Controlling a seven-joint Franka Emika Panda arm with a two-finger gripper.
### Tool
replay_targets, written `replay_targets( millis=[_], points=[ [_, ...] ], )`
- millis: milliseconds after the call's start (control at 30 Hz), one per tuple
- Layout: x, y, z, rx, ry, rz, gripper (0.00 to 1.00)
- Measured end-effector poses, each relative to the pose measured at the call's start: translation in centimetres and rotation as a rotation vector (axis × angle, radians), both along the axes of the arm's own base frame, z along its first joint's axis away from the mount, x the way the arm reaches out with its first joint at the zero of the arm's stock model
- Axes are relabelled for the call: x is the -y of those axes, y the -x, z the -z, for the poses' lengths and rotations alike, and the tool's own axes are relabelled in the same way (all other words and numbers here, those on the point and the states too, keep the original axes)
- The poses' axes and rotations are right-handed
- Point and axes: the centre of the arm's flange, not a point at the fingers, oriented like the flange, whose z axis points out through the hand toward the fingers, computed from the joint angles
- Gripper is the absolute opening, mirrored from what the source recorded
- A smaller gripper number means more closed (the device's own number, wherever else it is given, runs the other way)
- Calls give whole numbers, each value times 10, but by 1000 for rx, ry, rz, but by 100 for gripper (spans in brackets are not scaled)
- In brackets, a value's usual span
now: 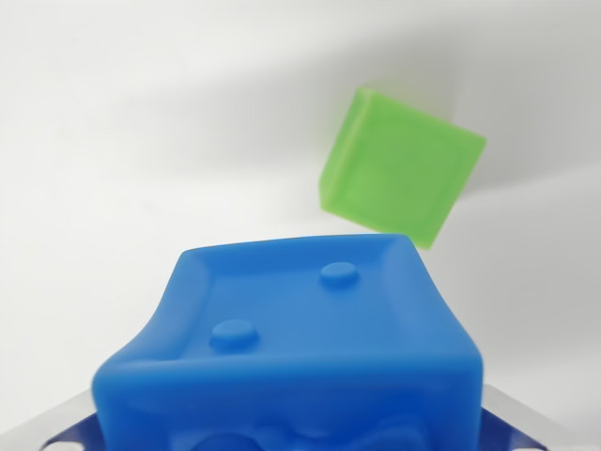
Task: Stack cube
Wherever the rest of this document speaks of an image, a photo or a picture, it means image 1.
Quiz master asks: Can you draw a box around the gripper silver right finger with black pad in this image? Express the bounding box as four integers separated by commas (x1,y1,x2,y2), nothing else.
477,382,601,451

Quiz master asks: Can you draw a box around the blue soft embossed cube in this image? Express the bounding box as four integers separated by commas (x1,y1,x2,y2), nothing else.
91,232,485,451

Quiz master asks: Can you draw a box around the green soft cube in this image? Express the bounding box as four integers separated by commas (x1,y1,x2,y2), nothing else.
318,85,487,250

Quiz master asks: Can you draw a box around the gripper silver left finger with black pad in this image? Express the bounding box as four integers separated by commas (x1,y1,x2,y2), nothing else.
0,385,110,451

